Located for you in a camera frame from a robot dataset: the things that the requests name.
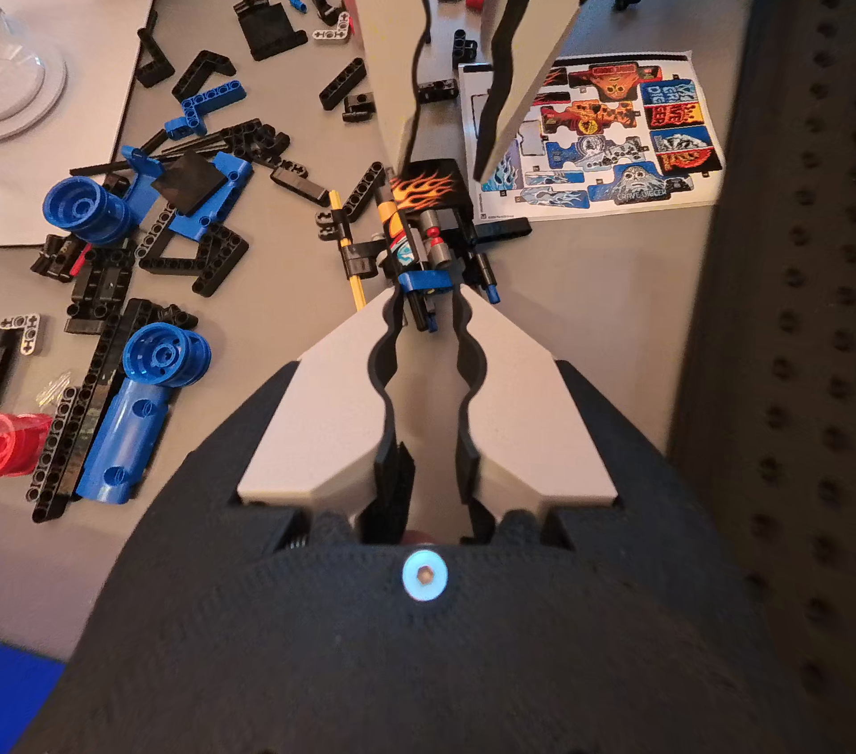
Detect white rounded board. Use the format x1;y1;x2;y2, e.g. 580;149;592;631
0;0;156;248

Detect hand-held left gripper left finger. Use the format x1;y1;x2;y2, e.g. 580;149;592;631
236;286;417;546

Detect partly built toy brick model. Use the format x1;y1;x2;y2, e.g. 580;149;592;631
317;159;532;334

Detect blue angled beam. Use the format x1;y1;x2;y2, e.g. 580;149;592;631
164;79;248;141

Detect blue toy panel piece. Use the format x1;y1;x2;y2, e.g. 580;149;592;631
167;156;255;247
120;144;168;220

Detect colourful sticker sheet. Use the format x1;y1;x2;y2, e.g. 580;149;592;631
458;51;726;223

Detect blue toy wheel hub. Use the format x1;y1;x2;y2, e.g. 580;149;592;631
42;176;132;247
122;321;213;398

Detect blue curved panel piece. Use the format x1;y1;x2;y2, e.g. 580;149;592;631
75;376;176;505

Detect scattered black toy beams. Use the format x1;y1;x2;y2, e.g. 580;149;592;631
27;0;481;525

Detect light grey angled beam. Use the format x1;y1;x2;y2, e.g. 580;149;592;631
0;313;42;355
311;12;353;44

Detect blue storage bin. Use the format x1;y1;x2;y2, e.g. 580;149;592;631
0;643;66;754

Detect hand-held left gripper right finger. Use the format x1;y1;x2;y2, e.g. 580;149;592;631
455;285;619;541

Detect red toy wheel hub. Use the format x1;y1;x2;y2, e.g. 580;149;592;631
0;412;54;478

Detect black square panel piece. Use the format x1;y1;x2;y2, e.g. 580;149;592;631
150;151;231;218

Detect grey desk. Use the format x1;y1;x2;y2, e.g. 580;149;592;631
0;0;760;661

